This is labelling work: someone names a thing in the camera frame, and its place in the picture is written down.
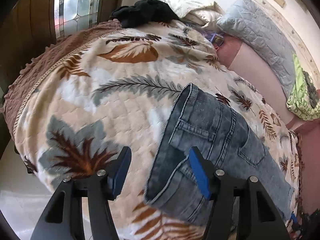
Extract blue denim pants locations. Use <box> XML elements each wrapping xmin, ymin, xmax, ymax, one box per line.
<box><xmin>144</xmin><ymin>83</ymin><xmax>294</xmax><ymax>226</ymax></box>

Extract leaf pattern quilted blanket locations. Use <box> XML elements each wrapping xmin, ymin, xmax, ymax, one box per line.
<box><xmin>4</xmin><ymin>21</ymin><xmax>299</xmax><ymax>239</ymax></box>

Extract green patterned folded blanket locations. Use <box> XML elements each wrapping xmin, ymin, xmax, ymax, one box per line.
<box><xmin>286</xmin><ymin>54</ymin><xmax>319</xmax><ymax>121</ymax></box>

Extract dark grey crumpled cloth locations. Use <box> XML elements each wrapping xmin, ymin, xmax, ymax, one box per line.
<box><xmin>303</xmin><ymin>71</ymin><xmax>319</xmax><ymax>108</ymax></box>

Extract pink red sofa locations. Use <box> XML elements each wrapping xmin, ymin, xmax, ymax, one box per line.
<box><xmin>217</xmin><ymin>34</ymin><xmax>319</xmax><ymax>214</ymax></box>

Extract purple small package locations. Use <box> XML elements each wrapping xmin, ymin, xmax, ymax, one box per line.
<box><xmin>205</xmin><ymin>30</ymin><xmax>225</xmax><ymax>49</ymax></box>

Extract grey quilted pillow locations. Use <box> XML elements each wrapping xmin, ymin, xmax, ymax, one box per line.
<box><xmin>217</xmin><ymin>0</ymin><xmax>296</xmax><ymax>98</ymax></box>

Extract wooden stained glass door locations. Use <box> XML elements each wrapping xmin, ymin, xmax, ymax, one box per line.
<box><xmin>0</xmin><ymin>0</ymin><xmax>128</xmax><ymax>86</ymax></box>

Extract cream pillow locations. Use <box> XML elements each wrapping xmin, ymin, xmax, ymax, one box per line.
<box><xmin>162</xmin><ymin>0</ymin><xmax>225</xmax><ymax>31</ymax></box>

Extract black garment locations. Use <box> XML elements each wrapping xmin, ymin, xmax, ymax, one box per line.
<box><xmin>110</xmin><ymin>0</ymin><xmax>180</xmax><ymax>28</ymax></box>

